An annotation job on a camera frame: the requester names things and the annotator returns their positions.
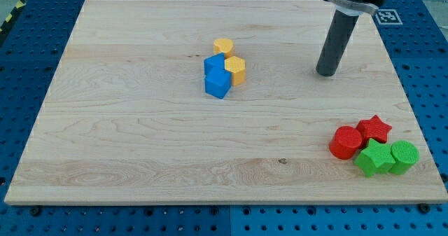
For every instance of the blue cube block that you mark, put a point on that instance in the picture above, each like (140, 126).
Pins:
(217, 82)

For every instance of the wooden board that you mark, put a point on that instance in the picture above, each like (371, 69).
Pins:
(126, 119)

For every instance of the yellow hexagon block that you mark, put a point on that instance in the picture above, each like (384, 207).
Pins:
(237, 67)

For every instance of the blue triangular block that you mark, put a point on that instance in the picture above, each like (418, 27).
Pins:
(215, 61)

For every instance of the yellow cylinder block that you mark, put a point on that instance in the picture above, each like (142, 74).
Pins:
(225, 46)

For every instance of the red cylinder block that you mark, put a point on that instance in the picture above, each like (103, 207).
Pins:
(345, 142)

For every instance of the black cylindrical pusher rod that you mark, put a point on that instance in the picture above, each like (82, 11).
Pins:
(336, 41)

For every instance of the red star block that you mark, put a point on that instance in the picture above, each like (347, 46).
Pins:
(373, 128)

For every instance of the green star block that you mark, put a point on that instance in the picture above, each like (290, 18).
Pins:
(375, 158)

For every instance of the green cylinder block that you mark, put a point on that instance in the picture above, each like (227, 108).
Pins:
(405, 154)

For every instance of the white fiducial marker tag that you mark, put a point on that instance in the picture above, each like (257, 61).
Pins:
(388, 17)

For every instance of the yellow black hazard tape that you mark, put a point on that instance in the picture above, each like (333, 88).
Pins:
(12, 17)

